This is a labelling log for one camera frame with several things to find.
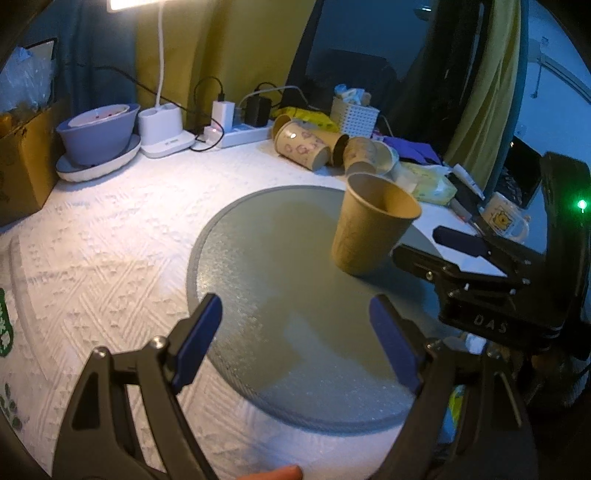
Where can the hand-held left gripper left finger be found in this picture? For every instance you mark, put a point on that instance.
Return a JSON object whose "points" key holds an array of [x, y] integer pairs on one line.
{"points": [[196, 344]]}

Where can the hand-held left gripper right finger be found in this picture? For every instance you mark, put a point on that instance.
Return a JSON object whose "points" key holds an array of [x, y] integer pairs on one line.
{"points": [[395, 344]]}

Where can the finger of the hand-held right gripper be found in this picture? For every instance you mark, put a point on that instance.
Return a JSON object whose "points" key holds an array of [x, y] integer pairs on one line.
{"points": [[425, 267], [461, 241]]}

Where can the brown paper cup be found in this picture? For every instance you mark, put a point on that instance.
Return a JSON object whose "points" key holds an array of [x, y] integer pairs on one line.
{"points": [[364, 230]]}

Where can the patterned paper cup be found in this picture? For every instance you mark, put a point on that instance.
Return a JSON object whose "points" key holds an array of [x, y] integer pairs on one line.
{"points": [[359, 154], [387, 157], [300, 147], [330, 136]]}

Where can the person's left hand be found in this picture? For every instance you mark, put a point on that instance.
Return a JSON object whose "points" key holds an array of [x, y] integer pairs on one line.
{"points": [[272, 473]]}

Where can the white mug with yellow print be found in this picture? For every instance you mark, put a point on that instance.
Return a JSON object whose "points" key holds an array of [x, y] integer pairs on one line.
{"points": [[501, 219]]}

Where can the white tube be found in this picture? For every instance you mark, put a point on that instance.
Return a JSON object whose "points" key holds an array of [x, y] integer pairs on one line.
{"points": [[468, 181]]}

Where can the yellow tissue packet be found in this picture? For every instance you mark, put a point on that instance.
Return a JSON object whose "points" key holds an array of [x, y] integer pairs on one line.
{"points": [[427, 182]]}

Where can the black laptop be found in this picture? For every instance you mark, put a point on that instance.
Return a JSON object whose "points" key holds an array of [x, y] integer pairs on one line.
{"points": [[519, 177]]}

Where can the purple cloth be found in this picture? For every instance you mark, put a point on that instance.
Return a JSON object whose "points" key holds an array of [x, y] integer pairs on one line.
{"points": [[413, 150]]}

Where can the round grey mat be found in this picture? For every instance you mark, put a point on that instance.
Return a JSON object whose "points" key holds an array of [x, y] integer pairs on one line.
{"points": [[277, 277]]}

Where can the white textured table cloth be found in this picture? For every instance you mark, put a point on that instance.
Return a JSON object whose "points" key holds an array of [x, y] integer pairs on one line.
{"points": [[115, 258]]}

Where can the yellow curtain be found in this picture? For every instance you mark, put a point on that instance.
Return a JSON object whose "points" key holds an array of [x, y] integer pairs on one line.
{"points": [[485, 92]]}

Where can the white woven basket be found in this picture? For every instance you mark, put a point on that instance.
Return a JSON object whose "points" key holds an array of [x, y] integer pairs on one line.
{"points": [[353, 115]]}

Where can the yellow snack packet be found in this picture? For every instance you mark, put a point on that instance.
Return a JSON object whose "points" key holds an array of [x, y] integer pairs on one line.
{"points": [[314, 117]]}

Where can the green sticker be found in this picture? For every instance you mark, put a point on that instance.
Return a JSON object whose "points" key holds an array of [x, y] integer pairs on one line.
{"points": [[5, 323]]}

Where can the white plate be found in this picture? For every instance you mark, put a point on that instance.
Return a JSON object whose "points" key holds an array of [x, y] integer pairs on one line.
{"points": [[120, 159]]}

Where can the white power strip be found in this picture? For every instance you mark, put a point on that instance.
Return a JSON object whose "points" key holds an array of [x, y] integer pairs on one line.
{"points": [[244, 134]]}

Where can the white desk lamp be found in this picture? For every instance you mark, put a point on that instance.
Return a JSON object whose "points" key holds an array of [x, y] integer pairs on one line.
{"points": [[164, 129]]}

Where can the purple bowl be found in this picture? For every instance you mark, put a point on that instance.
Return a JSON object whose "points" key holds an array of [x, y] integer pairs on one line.
{"points": [[97, 138]]}

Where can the black power adapter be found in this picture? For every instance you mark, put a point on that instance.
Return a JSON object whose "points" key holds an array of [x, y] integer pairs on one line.
{"points": [[257, 110]]}

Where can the white charger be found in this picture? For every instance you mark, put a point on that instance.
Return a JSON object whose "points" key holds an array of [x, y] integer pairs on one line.
{"points": [[224, 113]]}

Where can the cardboard box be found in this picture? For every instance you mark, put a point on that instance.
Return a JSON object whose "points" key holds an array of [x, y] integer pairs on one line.
{"points": [[25, 161]]}

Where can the clear plastic bag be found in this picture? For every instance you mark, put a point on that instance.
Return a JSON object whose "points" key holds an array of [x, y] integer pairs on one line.
{"points": [[25, 78]]}

